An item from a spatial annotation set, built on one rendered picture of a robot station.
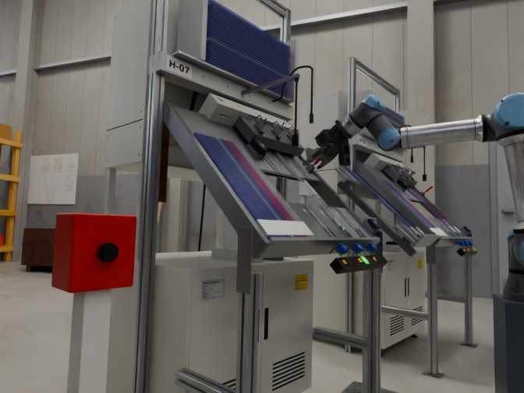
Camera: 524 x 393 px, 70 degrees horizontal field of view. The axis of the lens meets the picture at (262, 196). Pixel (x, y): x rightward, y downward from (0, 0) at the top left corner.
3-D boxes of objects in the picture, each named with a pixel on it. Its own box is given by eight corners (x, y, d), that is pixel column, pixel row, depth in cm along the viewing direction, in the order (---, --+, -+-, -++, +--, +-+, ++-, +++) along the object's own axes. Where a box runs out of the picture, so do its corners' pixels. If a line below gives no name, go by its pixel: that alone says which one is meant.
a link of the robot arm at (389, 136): (404, 141, 137) (385, 118, 140) (401, 134, 127) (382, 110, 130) (385, 154, 139) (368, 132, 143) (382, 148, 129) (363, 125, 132)
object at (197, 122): (313, 189, 172) (320, 180, 170) (200, 169, 123) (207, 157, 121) (275, 145, 190) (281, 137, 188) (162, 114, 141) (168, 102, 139)
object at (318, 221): (370, 245, 151) (376, 239, 150) (261, 249, 102) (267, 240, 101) (341, 212, 161) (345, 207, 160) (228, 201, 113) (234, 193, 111)
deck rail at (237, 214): (258, 258, 103) (270, 242, 100) (253, 259, 101) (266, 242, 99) (162, 114, 141) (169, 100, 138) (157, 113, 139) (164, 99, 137)
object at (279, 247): (369, 251, 152) (380, 239, 149) (258, 258, 103) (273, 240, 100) (366, 249, 152) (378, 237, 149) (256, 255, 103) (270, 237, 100)
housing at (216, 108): (278, 152, 188) (294, 129, 182) (201, 132, 152) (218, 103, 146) (270, 143, 192) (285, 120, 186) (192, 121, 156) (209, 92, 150)
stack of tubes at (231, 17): (289, 99, 184) (291, 46, 186) (208, 63, 146) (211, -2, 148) (270, 104, 192) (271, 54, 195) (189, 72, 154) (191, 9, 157)
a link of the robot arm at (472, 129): (521, 111, 132) (377, 129, 152) (529, 101, 122) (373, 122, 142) (524, 143, 131) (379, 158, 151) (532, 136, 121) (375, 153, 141)
